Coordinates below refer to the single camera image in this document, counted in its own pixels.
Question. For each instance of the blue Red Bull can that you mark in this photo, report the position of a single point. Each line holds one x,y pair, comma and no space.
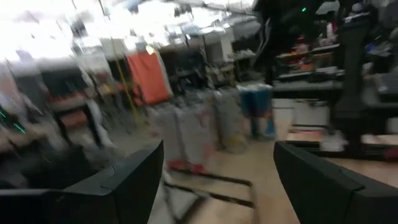
258,105

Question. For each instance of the orange cloth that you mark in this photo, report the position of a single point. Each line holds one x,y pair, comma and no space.
149,77

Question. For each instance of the Celsius Peach Vibe can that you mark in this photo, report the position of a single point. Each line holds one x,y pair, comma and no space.
186,137

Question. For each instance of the Celsius can with yellow band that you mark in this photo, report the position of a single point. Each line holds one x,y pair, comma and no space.
231,124

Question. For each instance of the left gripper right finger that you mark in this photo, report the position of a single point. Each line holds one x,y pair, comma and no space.
335,202

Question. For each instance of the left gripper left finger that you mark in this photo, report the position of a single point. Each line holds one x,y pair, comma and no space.
93,205

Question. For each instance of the grey desk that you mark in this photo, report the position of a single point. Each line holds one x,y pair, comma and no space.
308,85

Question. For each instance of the silver metal bracket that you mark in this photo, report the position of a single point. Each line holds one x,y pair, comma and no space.
332,141

